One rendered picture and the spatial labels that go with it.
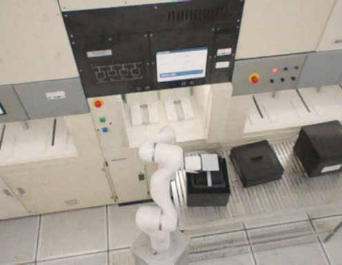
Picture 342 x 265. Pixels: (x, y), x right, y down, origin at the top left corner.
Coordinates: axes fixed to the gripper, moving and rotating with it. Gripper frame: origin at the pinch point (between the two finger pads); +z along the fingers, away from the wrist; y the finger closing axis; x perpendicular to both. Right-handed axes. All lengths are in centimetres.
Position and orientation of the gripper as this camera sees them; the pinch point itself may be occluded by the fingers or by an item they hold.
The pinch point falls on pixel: (208, 163)
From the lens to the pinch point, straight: 203.5
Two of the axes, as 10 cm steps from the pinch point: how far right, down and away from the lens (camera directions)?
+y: 0.2, 7.7, -6.4
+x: 0.1, -6.4, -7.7
